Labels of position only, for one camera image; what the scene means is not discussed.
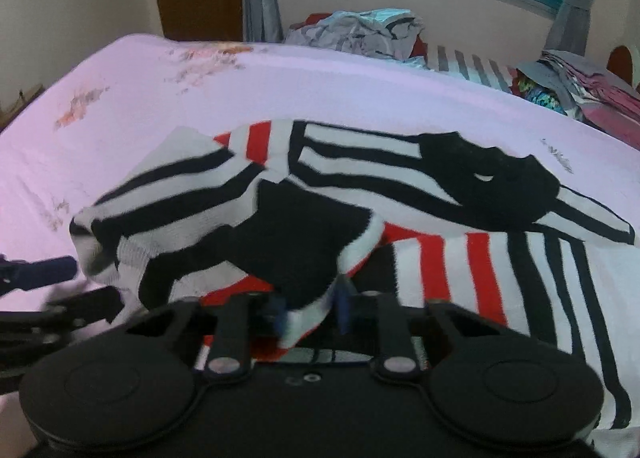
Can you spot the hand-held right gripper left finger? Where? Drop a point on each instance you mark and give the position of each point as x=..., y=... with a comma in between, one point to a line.
x=278, y=320

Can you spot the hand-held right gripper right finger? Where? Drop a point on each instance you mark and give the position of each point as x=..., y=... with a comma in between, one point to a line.
x=344, y=310

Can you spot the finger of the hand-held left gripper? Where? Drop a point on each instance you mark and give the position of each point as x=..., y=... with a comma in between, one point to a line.
x=52, y=269
x=87, y=303

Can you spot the black white red striped sweater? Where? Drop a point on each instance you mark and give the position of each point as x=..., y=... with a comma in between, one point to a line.
x=310, y=218

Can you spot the pile of grey clothes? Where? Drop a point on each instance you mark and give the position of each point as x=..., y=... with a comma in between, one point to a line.
x=360, y=33

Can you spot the stack of folded clothes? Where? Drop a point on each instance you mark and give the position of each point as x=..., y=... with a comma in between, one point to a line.
x=585, y=88

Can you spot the pink floral bed sheet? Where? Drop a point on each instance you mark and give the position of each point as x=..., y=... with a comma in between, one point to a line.
x=150, y=103

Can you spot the grey white striped cloth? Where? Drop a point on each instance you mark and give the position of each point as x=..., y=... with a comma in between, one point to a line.
x=465, y=66

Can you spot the brown heart-shaped headboard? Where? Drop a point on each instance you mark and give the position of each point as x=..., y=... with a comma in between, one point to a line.
x=622, y=66

